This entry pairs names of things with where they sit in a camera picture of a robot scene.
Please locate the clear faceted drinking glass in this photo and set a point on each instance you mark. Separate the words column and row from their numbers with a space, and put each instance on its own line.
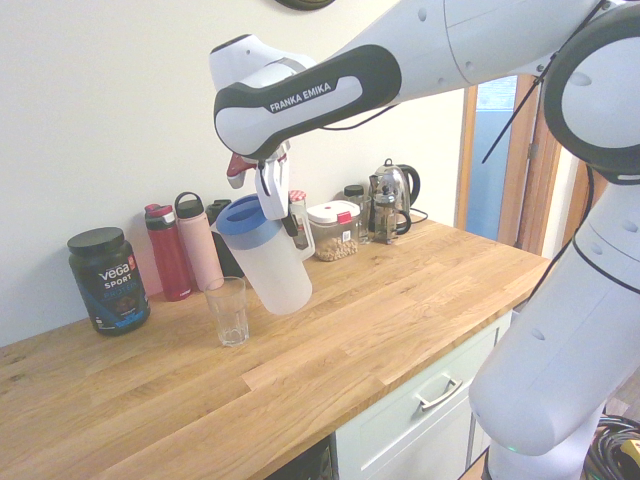
column 227, row 320

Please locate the black dishwasher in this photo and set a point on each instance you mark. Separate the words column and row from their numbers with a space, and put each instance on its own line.
column 310, row 465

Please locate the wooden door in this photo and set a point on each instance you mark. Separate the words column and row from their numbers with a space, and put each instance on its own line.
column 542, row 190

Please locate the clear glass mug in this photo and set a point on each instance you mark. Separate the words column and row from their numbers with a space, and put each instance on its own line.
column 365, row 220

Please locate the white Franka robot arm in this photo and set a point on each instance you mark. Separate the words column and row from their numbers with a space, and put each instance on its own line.
column 525, row 40

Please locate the black Vega protein tub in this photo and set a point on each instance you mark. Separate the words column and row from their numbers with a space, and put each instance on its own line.
column 110, row 285

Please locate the wooden door frame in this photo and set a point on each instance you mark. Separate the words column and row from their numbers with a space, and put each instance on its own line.
column 465, row 165

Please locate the white cabinet drawer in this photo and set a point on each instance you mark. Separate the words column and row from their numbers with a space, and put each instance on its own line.
column 400, row 440

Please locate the clear cereal container white lid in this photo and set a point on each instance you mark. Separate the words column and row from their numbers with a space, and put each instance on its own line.
column 332, row 240

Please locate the red water bottle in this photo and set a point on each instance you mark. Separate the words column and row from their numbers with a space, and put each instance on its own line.
column 170, row 260

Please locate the pink water bottle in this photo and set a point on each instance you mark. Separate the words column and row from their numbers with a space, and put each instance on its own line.
column 200, row 250

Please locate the glass french press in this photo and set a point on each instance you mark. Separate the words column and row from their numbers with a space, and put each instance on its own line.
column 387, row 215

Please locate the black water bottle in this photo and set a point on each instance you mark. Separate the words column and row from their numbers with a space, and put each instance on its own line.
column 220, row 207

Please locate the translucent pitcher with blue lid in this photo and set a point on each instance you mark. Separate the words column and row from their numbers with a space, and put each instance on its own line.
column 275, row 270

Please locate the red wrist flange mount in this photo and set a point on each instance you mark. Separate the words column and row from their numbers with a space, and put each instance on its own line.
column 239, row 164

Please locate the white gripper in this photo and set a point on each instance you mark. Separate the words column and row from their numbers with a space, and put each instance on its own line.
column 272, row 192

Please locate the jar with red checkered lid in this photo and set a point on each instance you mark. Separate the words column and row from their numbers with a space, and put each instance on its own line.
column 298, row 196

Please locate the glass jar with black lid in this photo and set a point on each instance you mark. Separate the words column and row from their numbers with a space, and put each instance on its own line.
column 354, row 191

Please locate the yellow power box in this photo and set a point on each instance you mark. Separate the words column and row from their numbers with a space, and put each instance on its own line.
column 632, row 457

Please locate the stainless steel electric kettle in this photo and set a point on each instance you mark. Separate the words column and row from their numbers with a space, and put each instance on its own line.
column 401, row 175

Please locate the black round wall object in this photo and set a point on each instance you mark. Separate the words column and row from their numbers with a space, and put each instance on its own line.
column 302, row 4

